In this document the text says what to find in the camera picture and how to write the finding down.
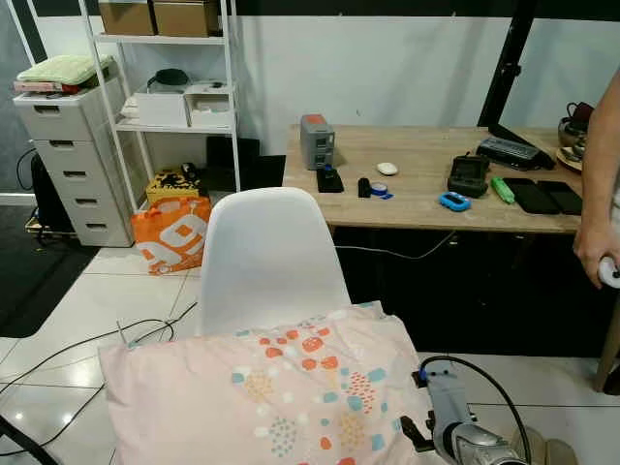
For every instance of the person right hand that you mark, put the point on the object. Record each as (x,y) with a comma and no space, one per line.
(591,247)

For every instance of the white handheld controller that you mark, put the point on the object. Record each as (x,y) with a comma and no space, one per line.
(610,271)

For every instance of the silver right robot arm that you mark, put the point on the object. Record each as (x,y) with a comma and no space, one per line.
(475,448)

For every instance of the white plastic chair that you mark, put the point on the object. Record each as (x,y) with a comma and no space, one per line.
(266,257)

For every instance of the black phone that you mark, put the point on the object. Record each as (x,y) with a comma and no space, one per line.
(531,197)
(562,198)

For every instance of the green marker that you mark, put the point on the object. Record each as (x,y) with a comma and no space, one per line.
(502,189)

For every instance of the brown kettle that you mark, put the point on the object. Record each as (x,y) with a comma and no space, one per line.
(573,124)

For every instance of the black keypad device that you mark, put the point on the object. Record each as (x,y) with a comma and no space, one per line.
(509,150)

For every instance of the black handheld device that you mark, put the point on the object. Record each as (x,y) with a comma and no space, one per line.
(468,176)

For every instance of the blue gadget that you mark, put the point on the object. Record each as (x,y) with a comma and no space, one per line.
(454,201)

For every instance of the wooden desk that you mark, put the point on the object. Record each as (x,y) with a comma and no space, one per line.
(426,170)

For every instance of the beige slipper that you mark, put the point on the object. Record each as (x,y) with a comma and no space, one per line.
(562,453)
(533,450)

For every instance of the blue tape roll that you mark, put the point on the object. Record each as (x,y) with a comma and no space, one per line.
(382,192)

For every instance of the white computer mouse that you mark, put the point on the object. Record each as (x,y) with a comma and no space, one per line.
(387,169)

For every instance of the small black cylinder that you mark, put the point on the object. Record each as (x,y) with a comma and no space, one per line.
(364,188)

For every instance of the small black blue device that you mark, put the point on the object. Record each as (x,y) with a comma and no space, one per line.
(330,181)

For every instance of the grey box device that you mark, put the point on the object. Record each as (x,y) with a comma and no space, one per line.
(316,143)

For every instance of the black flat panel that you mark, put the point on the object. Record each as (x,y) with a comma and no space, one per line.
(232,163)

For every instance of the white metal shelf rack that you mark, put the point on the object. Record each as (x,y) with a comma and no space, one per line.
(229,68)

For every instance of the white storage box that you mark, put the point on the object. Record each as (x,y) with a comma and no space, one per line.
(162,109)
(208,105)

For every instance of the orange shopping bag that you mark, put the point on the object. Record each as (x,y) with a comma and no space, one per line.
(170,237)

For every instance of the yellow black box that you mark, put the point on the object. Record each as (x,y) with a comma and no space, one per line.
(171,188)

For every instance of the black headset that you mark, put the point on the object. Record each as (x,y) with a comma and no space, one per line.
(171,77)

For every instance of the brown cardboard box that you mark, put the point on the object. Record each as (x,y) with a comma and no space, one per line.
(126,16)
(187,16)

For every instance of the white drawer cabinet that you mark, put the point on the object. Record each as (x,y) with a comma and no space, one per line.
(77,165)

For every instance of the green folded towel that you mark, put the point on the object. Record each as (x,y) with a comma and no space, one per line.
(66,69)

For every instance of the black floor mat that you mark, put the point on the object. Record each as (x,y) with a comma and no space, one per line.
(29,271)

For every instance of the pink flat package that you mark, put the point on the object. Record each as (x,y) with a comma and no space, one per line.
(39,87)

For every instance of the black slanted bar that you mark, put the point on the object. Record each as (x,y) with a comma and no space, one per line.
(24,441)

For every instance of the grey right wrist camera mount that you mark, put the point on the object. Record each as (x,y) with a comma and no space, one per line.
(448,397)

